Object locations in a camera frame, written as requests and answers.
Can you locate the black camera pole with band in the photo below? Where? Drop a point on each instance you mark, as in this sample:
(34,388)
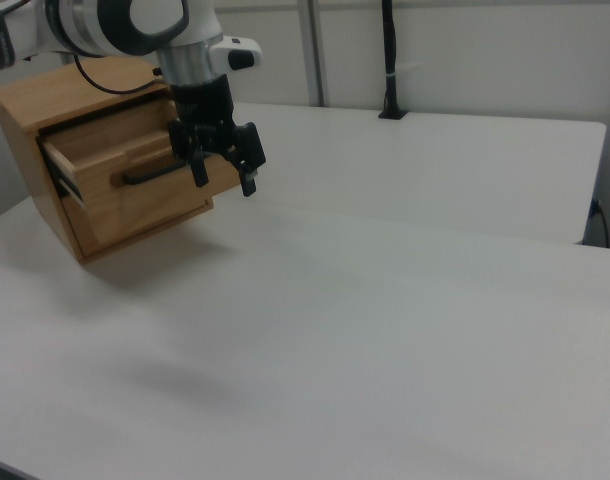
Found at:
(389,60)

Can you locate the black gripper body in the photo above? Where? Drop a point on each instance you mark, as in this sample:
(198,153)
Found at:
(205,115)

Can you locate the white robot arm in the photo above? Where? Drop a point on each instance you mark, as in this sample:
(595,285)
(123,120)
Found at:
(115,25)

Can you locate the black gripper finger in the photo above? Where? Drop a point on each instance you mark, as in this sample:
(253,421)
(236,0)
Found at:
(199,170)
(249,150)

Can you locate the grey partition post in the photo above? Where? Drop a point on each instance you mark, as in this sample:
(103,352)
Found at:
(312,50)

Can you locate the light wooden drawer cabinet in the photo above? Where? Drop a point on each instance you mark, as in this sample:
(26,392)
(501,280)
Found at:
(20,120)

